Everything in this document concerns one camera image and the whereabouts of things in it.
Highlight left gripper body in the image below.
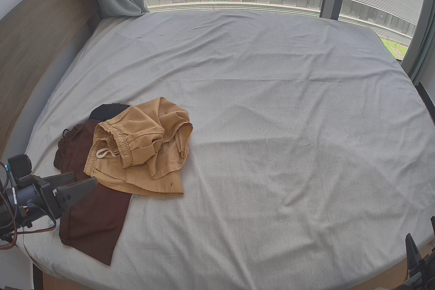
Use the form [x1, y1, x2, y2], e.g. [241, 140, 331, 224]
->
[13, 176, 66, 227]

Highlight black garment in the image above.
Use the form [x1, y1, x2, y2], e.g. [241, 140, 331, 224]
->
[89, 103, 131, 121]

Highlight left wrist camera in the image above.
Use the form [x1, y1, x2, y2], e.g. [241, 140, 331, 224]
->
[7, 154, 34, 188]

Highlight brown garment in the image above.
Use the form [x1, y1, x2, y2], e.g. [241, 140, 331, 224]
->
[53, 120, 134, 266]

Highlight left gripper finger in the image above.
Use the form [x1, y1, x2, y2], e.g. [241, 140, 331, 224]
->
[42, 172, 75, 188]
[55, 177, 98, 211]

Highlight tan shorts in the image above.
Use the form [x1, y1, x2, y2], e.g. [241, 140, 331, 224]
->
[84, 97, 193, 196]

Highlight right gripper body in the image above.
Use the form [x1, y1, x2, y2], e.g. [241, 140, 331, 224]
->
[406, 253, 435, 290]

